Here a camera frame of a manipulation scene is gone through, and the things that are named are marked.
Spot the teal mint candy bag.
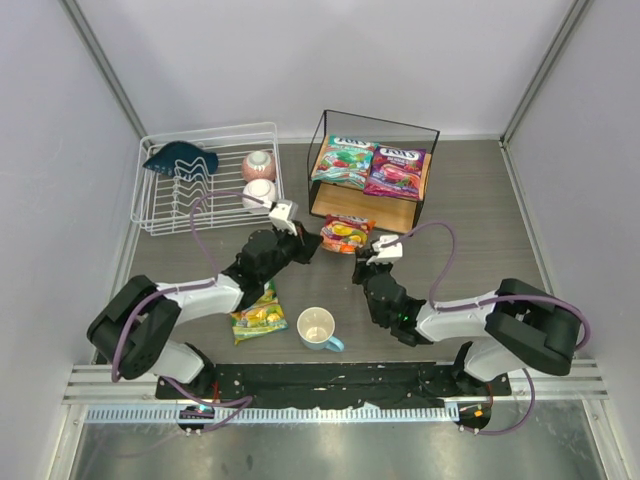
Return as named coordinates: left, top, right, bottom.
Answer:
left=311, top=135, right=379, bottom=190

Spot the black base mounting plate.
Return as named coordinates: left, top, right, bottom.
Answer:
left=154, top=360, right=513, bottom=407

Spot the white ceramic bowl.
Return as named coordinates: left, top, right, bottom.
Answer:
left=242, top=179, right=277, bottom=213

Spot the white slotted cable duct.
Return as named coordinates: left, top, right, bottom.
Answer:
left=85, top=403, right=459, bottom=424

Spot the green spring tea candy bag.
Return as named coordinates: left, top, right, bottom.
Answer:
left=231, top=280, right=289, bottom=345

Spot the pink ceramic bowl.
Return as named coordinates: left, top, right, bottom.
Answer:
left=242, top=150, right=276, bottom=182

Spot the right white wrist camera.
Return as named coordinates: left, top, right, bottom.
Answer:
left=366, top=235, right=403, bottom=265

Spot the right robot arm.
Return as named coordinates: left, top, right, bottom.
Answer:
left=352, top=259, right=590, bottom=396

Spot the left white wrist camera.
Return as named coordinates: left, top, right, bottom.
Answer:
left=263, top=199, right=298, bottom=236

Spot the orange fruits candy bag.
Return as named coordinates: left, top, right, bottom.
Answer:
left=320, top=214, right=376, bottom=254

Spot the purple berries candy bag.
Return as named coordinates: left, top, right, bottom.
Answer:
left=363, top=145, right=430, bottom=201

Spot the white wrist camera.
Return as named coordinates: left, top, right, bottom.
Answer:
left=263, top=199, right=298, bottom=236
left=366, top=235, right=403, bottom=265

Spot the white wire dish rack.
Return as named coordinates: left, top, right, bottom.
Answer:
left=130, top=122, right=280, bottom=236

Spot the black wood two-tier shelf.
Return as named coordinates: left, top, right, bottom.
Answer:
left=307, top=109, right=440, bottom=233

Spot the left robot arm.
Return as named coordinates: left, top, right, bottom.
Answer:
left=87, top=221, right=322, bottom=397

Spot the dark blue plate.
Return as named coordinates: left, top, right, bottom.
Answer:
left=143, top=141, right=219, bottom=182

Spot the light blue mug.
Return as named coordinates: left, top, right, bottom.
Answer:
left=296, top=307, right=345, bottom=353

